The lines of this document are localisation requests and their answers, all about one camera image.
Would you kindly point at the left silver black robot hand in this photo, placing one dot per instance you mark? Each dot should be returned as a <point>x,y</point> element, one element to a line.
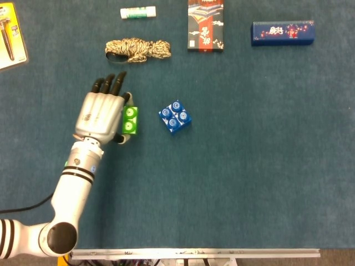
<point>100,116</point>

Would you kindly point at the green toy brick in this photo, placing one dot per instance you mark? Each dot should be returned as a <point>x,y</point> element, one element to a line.
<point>131,120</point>

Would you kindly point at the blue toy brick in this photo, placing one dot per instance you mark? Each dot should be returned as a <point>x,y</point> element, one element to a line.
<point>174,117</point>

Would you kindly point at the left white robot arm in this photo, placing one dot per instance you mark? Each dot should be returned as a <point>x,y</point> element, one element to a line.
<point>75,188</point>

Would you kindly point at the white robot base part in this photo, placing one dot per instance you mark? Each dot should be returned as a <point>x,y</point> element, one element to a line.
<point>194,262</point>

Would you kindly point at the white green glue stick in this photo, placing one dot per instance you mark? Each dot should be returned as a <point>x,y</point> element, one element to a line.
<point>138,12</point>

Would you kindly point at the yellow razor blister pack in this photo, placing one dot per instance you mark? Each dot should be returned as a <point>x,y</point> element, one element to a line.
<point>11,36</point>

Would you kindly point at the dark patterned box red stripe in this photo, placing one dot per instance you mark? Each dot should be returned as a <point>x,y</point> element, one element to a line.
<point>205,27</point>

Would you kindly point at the long blue printed box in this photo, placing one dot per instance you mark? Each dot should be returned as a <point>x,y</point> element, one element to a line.
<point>283,33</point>

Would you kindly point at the yellow base plate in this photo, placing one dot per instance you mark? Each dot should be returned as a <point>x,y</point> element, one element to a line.
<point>60,261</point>

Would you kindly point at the aluminium profile rail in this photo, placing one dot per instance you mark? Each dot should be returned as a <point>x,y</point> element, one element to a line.
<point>194,253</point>

